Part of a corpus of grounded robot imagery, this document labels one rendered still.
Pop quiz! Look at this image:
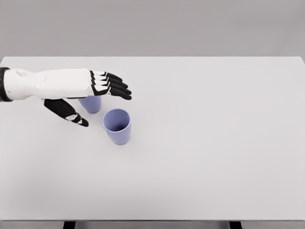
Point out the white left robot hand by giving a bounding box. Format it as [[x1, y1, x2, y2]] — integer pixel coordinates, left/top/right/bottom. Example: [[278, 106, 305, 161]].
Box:
[[35, 68, 132, 128]]

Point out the lilac plastic cup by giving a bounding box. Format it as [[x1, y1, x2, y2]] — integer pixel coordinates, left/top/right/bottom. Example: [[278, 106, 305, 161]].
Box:
[[102, 108, 132, 146], [78, 95, 102, 114]]

